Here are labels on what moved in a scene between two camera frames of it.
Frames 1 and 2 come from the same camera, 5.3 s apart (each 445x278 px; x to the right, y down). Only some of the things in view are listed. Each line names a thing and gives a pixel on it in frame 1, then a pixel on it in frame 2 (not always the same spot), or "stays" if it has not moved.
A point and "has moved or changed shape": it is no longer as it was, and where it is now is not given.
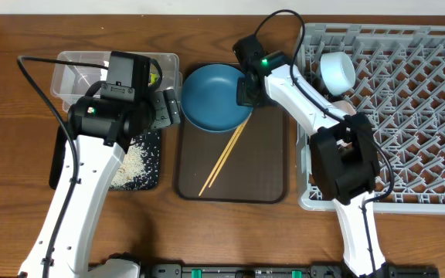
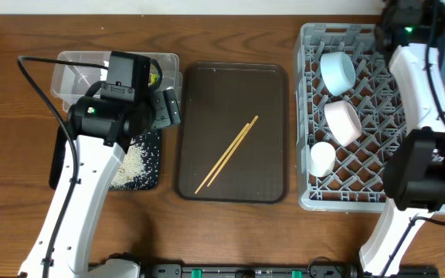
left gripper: (168, 110) stays
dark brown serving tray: (254, 171) stays
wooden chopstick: (229, 151) has moved or changed shape
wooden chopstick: (224, 155) has moved or changed shape
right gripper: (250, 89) → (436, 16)
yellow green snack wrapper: (154, 77) stays
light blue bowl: (337, 71) stays
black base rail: (280, 271) stays
